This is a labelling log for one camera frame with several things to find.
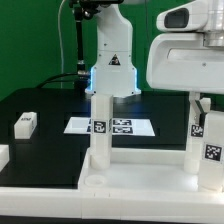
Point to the white fiducial marker sheet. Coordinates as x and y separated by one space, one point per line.
120 126

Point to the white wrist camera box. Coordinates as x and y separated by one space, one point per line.
206 16

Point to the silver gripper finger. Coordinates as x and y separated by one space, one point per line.
200 114

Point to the white front fence bar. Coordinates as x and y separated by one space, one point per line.
193 207

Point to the black camera pole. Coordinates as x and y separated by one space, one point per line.
83 75

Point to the white left fence block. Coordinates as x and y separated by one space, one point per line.
4 156

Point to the white desk top tray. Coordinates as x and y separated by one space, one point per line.
144 169

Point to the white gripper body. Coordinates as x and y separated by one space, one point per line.
180 61

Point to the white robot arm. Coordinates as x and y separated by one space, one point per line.
114 72

